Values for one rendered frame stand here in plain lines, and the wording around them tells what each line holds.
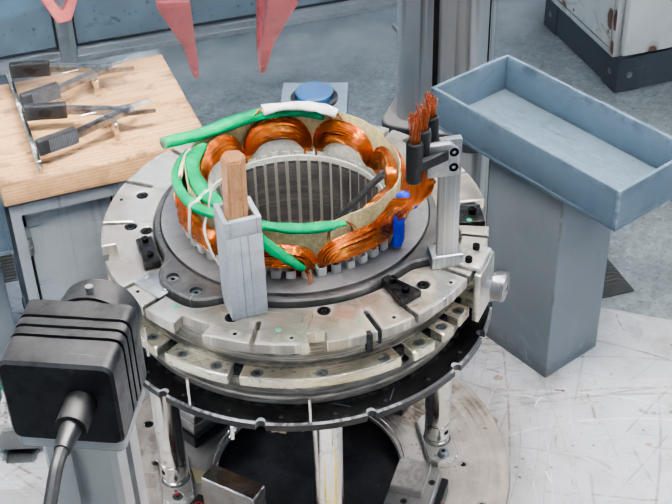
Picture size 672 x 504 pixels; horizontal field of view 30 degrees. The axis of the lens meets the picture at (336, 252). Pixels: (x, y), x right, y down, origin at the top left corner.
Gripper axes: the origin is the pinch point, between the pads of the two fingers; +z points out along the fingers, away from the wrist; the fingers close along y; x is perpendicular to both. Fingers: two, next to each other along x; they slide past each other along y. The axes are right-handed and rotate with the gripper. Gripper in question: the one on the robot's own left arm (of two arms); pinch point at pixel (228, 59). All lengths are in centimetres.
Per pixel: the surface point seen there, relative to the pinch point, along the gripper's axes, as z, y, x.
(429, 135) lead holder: 8.2, 14.2, 1.1
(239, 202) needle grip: 11.1, 0.3, -1.2
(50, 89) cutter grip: 24.6, -15.1, 35.6
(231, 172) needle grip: 8.4, -0.2, -1.1
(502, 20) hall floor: 147, 98, 241
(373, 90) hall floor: 145, 53, 208
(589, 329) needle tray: 50, 39, 20
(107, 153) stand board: 26.6, -9.9, 27.0
